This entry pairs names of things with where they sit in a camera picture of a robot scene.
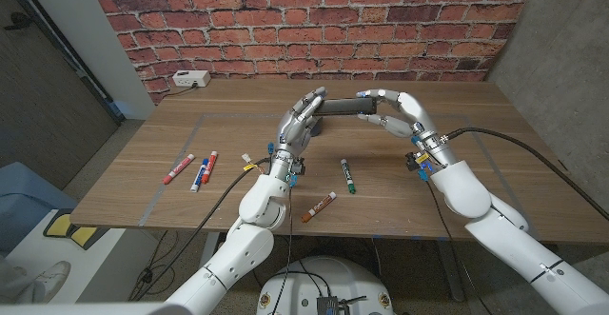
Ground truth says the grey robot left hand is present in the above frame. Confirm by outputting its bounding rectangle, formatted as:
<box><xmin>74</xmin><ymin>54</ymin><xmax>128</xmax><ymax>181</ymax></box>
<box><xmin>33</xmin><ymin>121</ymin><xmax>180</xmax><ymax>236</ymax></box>
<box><xmin>270</xmin><ymin>86</ymin><xmax>329</xmax><ymax>173</ymax></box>

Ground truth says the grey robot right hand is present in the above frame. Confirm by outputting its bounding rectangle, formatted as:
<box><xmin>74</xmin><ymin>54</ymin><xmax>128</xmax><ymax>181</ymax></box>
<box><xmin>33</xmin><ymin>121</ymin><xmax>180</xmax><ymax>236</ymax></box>
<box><xmin>355</xmin><ymin>88</ymin><xmax>461</xmax><ymax>171</ymax></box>

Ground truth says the green dry erase marker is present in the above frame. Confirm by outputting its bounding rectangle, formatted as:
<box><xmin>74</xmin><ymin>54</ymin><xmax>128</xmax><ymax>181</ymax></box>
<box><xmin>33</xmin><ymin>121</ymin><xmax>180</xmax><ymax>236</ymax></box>
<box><xmin>340</xmin><ymin>158</ymin><xmax>357</xmax><ymax>195</ymax></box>

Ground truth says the orange dry erase marker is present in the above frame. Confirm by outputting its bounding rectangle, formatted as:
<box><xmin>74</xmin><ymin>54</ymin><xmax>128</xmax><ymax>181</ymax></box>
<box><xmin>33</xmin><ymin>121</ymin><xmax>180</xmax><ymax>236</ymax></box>
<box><xmin>300</xmin><ymin>190</ymin><xmax>338</xmax><ymax>224</ymax></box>

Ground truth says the red dry erase marker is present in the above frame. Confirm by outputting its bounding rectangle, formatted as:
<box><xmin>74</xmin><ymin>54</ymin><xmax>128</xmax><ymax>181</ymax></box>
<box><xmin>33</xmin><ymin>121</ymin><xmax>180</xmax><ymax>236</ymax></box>
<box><xmin>201</xmin><ymin>150</ymin><xmax>219</xmax><ymax>186</ymax></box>
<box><xmin>162</xmin><ymin>153</ymin><xmax>196</xmax><ymax>186</ymax></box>

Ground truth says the red brick print backdrop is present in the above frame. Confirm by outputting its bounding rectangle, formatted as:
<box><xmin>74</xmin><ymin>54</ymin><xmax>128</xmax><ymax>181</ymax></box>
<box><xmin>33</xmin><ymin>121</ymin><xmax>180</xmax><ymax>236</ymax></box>
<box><xmin>84</xmin><ymin>0</ymin><xmax>543</xmax><ymax>106</ymax></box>

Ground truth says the blue dry erase marker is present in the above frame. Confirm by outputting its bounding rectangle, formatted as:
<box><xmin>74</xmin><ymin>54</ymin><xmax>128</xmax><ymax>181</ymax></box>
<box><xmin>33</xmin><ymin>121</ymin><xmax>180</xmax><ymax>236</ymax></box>
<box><xmin>189</xmin><ymin>157</ymin><xmax>210</xmax><ymax>193</ymax></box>

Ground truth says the white power strip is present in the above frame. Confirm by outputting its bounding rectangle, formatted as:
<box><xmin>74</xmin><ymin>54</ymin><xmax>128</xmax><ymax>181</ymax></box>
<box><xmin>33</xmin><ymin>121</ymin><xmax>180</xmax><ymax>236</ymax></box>
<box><xmin>171</xmin><ymin>69</ymin><xmax>212</xmax><ymax>89</ymax></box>

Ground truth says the grey table leg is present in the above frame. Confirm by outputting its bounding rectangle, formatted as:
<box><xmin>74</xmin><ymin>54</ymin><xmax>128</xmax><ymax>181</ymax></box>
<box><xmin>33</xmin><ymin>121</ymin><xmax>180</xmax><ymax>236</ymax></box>
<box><xmin>435</xmin><ymin>240</ymin><xmax>466</xmax><ymax>303</ymax></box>
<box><xmin>200</xmin><ymin>231</ymin><xmax>223</xmax><ymax>267</ymax></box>

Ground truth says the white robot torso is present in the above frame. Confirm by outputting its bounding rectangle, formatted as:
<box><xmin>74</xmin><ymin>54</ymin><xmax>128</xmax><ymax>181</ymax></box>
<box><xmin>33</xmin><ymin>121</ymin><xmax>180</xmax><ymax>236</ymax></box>
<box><xmin>255</xmin><ymin>255</ymin><xmax>396</xmax><ymax>315</ymax></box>

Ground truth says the grey finned torso module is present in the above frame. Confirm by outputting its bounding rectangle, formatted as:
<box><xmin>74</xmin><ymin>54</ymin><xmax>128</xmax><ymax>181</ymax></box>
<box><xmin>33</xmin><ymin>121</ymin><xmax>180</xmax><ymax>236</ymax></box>
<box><xmin>316</xmin><ymin>295</ymin><xmax>342</xmax><ymax>315</ymax></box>

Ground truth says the yellow black floor pad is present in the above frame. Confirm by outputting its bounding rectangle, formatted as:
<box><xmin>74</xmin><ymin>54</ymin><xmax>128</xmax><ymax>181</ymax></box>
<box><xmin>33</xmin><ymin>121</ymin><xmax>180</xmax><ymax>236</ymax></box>
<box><xmin>43</xmin><ymin>208</ymin><xmax>99</xmax><ymax>249</ymax></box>

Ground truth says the dark wooden door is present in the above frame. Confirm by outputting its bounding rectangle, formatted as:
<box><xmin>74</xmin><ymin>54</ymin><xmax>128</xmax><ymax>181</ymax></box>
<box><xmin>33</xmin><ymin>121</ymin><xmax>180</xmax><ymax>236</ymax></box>
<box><xmin>0</xmin><ymin>0</ymin><xmax>121</xmax><ymax>190</ymax></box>

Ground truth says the blue plastic bin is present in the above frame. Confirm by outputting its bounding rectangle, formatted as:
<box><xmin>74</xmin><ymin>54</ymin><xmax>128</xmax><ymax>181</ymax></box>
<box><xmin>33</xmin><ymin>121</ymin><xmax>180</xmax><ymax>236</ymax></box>
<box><xmin>0</xmin><ymin>161</ymin><xmax>80</xmax><ymax>254</ymax></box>

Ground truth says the seated person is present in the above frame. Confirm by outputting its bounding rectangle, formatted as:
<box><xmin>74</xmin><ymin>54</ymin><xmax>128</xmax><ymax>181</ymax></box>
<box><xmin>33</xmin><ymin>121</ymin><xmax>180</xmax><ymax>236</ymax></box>
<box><xmin>0</xmin><ymin>257</ymin><xmax>72</xmax><ymax>305</ymax></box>

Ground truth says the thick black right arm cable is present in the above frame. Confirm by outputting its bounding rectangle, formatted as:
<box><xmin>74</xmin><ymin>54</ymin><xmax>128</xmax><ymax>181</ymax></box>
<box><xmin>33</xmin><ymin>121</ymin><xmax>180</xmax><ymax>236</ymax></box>
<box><xmin>444</xmin><ymin>126</ymin><xmax>609</xmax><ymax>222</ymax></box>

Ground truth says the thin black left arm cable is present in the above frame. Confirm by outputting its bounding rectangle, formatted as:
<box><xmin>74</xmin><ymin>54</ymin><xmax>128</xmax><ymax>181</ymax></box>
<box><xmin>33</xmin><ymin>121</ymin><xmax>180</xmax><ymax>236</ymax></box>
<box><xmin>268</xmin><ymin>185</ymin><xmax>294</xmax><ymax>315</ymax></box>

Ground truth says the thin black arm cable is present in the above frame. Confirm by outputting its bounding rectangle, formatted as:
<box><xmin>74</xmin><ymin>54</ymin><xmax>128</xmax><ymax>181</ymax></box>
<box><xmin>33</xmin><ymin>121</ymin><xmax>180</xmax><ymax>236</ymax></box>
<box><xmin>424</xmin><ymin>180</ymin><xmax>489</xmax><ymax>315</ymax></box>
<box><xmin>268</xmin><ymin>185</ymin><xmax>294</xmax><ymax>315</ymax></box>

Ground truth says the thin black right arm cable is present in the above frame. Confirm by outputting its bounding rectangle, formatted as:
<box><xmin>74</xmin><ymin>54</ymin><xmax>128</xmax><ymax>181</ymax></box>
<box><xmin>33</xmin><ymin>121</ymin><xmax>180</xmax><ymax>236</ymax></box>
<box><xmin>424</xmin><ymin>180</ymin><xmax>489</xmax><ymax>315</ymax></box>

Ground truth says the black power strip cable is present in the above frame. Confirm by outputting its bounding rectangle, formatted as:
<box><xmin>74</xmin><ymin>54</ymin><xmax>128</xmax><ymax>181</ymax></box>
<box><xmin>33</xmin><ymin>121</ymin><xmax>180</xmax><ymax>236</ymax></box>
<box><xmin>161</xmin><ymin>84</ymin><xmax>197</xmax><ymax>100</ymax></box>

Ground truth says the black torso cable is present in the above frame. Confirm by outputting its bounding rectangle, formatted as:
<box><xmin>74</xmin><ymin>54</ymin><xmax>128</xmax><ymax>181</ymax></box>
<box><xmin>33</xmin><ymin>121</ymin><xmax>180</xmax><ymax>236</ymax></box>
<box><xmin>250</xmin><ymin>233</ymin><xmax>334</xmax><ymax>298</ymax></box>

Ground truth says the black door handle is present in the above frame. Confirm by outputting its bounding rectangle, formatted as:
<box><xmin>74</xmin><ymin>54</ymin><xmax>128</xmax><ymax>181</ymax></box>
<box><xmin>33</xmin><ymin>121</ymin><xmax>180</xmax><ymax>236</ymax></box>
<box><xmin>3</xmin><ymin>10</ymin><xmax>33</xmax><ymax>31</ymax></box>

